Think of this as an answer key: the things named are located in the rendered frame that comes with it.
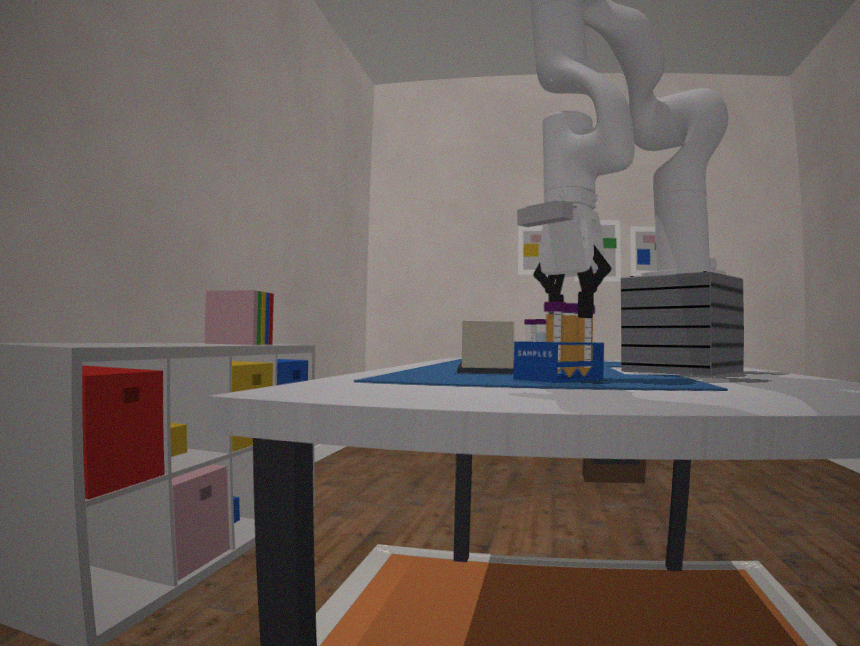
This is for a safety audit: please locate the blue flat mat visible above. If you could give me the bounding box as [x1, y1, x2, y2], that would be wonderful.
[354, 359, 728, 391]

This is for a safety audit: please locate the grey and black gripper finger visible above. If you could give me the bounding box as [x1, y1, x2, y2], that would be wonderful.
[577, 245, 611, 318]
[533, 263, 565, 302]

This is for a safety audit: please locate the blue tube rack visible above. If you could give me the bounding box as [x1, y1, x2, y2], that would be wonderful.
[513, 341, 604, 383]

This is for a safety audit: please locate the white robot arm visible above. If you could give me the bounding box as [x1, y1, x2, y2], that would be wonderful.
[517, 0, 728, 276]

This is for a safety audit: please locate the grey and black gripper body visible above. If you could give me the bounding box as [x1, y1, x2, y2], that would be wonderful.
[540, 206, 604, 277]

